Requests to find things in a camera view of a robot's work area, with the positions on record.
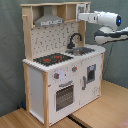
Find wooden toy kitchen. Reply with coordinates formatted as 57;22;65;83
22;2;105;127

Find black toy faucet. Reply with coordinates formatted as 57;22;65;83
67;33;82;49

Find white toy microwave door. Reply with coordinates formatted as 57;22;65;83
76;3;90;14

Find grey toy sink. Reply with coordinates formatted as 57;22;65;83
66;47;94;56

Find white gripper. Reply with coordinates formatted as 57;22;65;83
78;12;98;24

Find white oven door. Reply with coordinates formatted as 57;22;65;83
49;77;80;125

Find red stove knob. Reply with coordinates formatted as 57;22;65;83
72;66;78;72
54;73;60;79

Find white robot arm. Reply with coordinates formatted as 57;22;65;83
77;11;128;45

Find black toy stovetop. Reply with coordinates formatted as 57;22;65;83
34;53;71;66

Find white cupboard door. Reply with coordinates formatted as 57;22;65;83
80;55;102;106

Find left red stove knob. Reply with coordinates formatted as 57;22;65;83
54;73;60;79

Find right red stove knob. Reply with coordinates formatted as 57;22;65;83
72;66;78;72

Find grey range hood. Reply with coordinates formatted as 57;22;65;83
35;6;64;27

